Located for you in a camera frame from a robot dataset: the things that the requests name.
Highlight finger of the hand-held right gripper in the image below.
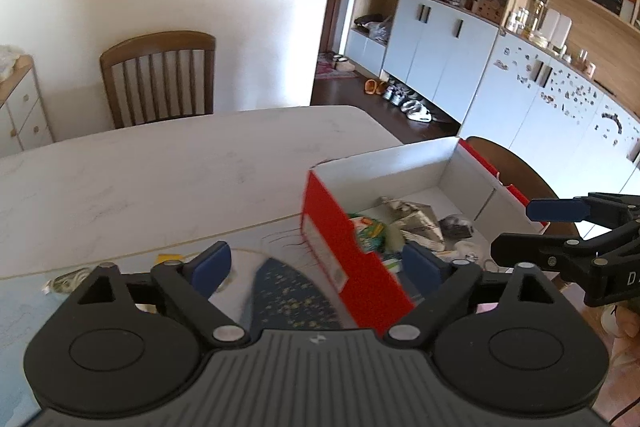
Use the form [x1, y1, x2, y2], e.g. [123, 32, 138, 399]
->
[525, 192, 640, 229]
[490, 222, 640, 271]

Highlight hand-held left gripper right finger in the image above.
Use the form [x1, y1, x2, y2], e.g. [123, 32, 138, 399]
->
[384, 242, 568, 352]

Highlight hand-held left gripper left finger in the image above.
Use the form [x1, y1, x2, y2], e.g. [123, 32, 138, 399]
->
[65, 241, 250, 350]

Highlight silver foil packet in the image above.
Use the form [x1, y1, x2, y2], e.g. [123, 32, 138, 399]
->
[380, 197, 446, 253]

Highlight dark grey filter packet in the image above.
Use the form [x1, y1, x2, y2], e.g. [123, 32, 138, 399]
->
[439, 214, 475, 239]

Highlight green snack packet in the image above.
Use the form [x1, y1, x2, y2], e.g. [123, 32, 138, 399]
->
[350, 214, 388, 253]

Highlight red cardboard shoebox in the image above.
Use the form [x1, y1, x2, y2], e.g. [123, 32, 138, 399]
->
[300, 137, 551, 338]

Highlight small white grey object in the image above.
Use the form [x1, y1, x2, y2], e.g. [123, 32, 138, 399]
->
[452, 241, 483, 265]

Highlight brown wooden round-backed chair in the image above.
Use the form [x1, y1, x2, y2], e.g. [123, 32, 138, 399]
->
[465, 136, 581, 238]

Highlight white cabinet with magnets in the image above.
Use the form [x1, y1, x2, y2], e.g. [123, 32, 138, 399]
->
[460, 32, 640, 218]

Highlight clear plastic wrapper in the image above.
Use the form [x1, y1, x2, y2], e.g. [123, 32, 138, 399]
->
[42, 269, 93, 295]

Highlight white canisters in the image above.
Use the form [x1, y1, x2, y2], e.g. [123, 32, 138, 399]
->
[542, 9, 573, 50]

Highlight printed blue table mat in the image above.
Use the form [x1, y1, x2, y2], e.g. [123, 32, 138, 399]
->
[0, 214, 351, 408]

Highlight blue-grey lower cabinet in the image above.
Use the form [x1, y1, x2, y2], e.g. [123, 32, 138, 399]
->
[382, 0, 501, 125]

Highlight brown wooden slatted chair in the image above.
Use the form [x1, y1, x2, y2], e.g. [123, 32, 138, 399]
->
[99, 30, 217, 130]

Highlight glass storage jars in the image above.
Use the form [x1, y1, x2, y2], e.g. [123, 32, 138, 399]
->
[505, 0, 548, 42]

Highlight patterned doormat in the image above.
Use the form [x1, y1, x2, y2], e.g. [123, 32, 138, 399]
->
[314, 59, 361, 81]

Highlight low blue-grey entry cabinet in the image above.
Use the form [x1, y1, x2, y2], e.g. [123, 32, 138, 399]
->
[344, 27, 392, 78]

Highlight clear plastic bag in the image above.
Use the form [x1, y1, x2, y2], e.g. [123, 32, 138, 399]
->
[367, 17, 393, 42]

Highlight white sideboard with wooden top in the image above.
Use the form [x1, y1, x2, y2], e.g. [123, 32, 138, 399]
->
[0, 49, 55, 158]

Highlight white plastic bag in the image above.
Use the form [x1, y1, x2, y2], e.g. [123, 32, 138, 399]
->
[0, 44, 23, 80]

